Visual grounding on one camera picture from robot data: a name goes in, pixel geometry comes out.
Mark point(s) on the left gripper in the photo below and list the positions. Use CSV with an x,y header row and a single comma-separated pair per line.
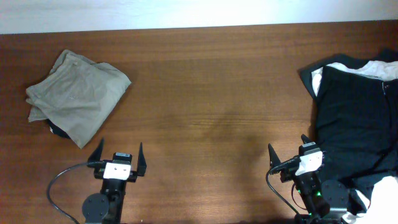
x,y
134,177

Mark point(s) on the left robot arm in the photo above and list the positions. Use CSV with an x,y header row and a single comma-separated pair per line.
x,y
106,206

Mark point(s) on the dark garment under khaki shorts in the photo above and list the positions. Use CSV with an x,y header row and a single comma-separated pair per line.
x,y
56,130

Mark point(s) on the folded khaki shorts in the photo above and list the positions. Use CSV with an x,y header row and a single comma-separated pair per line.
x,y
77,96

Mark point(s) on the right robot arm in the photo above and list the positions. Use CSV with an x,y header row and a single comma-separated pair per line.
x,y
325,201

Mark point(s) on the white t-shirt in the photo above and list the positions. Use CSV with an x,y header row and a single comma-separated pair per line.
x,y
381,207

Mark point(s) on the black shorts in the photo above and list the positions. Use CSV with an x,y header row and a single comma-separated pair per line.
x,y
356,122

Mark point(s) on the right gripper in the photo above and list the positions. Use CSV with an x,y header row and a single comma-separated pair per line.
x,y
286,175

